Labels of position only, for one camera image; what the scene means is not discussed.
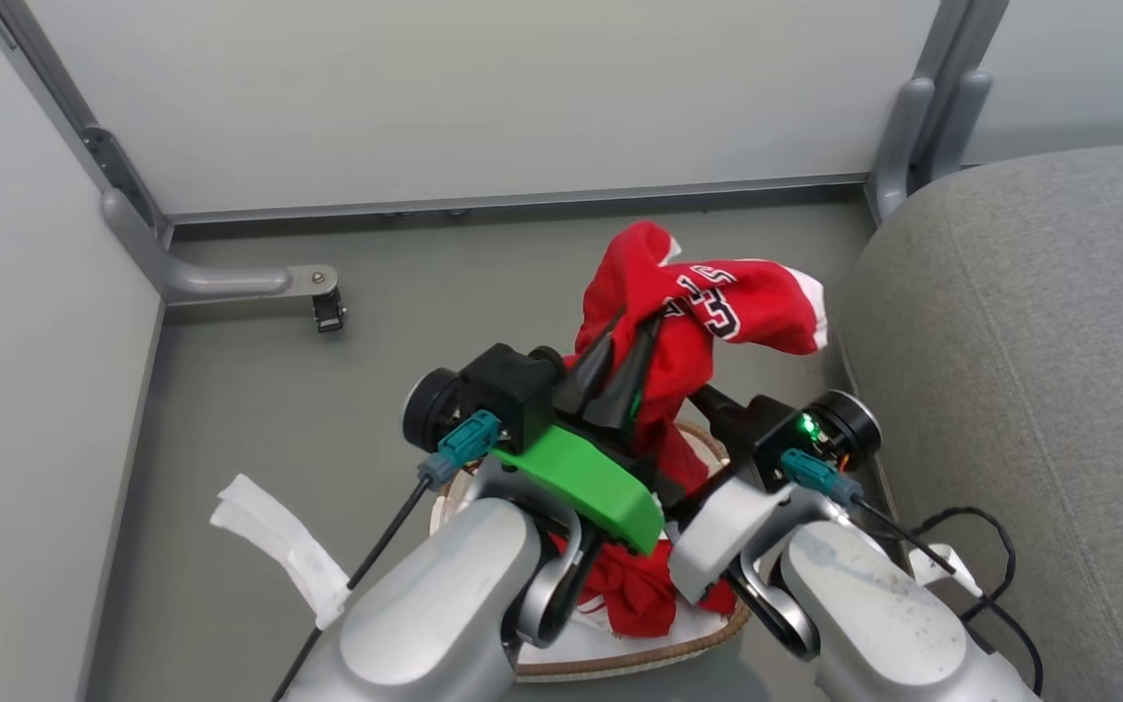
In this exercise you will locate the grey slanted partition post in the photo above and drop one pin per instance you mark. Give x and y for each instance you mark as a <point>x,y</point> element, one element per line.
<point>84,127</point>

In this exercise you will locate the white basket with brown rim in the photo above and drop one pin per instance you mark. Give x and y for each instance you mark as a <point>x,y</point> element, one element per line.
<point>639,658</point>

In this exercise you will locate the black caster wheel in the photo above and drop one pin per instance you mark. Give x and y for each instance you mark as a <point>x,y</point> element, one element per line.
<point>329,312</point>

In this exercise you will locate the white fabric strip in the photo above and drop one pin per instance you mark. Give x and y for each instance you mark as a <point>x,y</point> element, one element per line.
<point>279,541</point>

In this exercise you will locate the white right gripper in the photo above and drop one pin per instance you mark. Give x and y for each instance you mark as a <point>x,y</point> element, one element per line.
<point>727,531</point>

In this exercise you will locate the red basketball jersey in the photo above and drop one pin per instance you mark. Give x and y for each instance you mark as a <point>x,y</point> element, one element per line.
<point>678,302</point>

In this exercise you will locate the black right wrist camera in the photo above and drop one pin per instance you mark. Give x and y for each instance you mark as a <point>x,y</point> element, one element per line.
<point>839,424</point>

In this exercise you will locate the small white tag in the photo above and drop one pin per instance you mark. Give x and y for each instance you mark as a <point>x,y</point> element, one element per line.
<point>947,568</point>

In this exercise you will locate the grey double partition post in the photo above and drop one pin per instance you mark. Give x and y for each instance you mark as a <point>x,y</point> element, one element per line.
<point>922,107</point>

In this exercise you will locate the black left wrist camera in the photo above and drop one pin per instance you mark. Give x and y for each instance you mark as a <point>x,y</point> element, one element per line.
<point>503,390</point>

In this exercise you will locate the white basket liner cloth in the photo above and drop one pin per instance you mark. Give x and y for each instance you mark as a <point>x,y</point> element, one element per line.
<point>600,639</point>

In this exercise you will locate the grey partition foot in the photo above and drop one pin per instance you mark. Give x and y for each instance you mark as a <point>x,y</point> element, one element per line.
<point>220,281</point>

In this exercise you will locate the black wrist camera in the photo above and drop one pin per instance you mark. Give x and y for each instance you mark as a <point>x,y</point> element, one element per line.
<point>503,390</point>
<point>839,424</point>

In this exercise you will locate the grey partition bottom rail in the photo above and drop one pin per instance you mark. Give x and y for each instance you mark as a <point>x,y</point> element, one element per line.
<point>522,199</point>

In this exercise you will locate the grey fabric sofa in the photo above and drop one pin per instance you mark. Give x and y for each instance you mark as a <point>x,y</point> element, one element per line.
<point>1039,390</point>

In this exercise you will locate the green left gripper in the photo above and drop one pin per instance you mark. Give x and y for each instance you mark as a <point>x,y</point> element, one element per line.
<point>591,483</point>

